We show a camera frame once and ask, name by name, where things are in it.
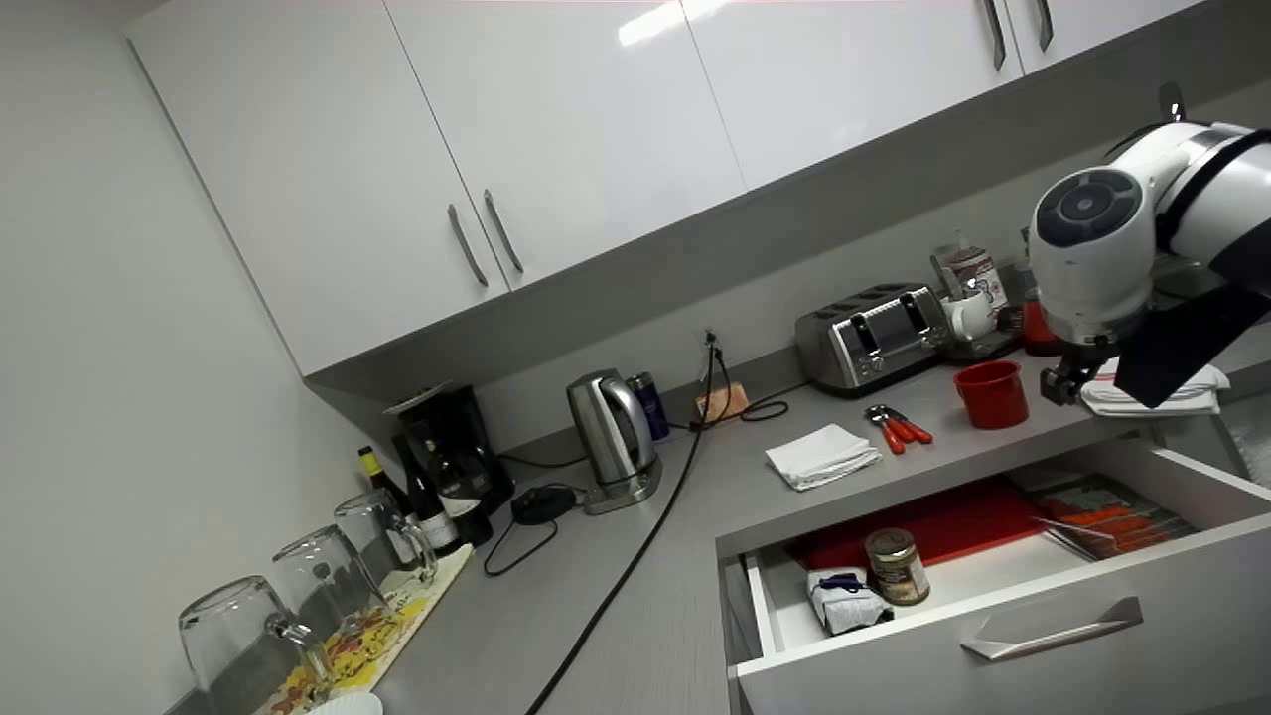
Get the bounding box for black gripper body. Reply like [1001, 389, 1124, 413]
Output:
[1042, 286, 1271, 405]

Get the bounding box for white towel with red stripes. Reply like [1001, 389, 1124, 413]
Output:
[1078, 357, 1233, 422]

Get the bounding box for white drawer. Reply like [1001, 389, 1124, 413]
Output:
[730, 439, 1271, 715]

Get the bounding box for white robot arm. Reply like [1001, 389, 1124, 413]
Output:
[1024, 119, 1271, 410]

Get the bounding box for red tray in drawer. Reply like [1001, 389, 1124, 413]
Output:
[787, 477, 1050, 569]

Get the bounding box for red mug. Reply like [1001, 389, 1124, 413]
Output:
[952, 363, 1029, 430]

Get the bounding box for patterned ceramic soap dispenser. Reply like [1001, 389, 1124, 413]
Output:
[928, 242, 1009, 357]

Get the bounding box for silver four-slot toaster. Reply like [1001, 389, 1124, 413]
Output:
[794, 283, 952, 392]

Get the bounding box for small tin can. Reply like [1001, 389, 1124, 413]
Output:
[866, 528, 928, 604]

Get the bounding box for folded white napkin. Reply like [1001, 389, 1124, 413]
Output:
[768, 425, 878, 490]

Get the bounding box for crumpled white black packet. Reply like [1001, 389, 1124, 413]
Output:
[806, 569, 895, 634]

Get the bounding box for stainless steel electric kettle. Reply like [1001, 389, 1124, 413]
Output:
[569, 368, 658, 516]

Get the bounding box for black coffee maker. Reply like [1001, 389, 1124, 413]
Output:
[387, 384, 512, 544]

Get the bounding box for white upper cabinets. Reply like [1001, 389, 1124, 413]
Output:
[126, 0, 1198, 372]

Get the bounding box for dark glass bottle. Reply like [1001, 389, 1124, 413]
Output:
[356, 446, 407, 528]

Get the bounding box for right upturned glass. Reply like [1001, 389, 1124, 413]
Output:
[334, 491, 434, 585]

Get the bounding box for middle upturned glass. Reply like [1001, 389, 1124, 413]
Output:
[270, 524, 381, 634]

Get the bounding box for colourful drying mat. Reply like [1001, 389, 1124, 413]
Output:
[258, 544, 473, 715]

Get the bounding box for red handled scissors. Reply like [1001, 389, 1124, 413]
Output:
[866, 405, 928, 458]

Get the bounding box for black power cord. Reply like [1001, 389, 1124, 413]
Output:
[519, 330, 730, 715]

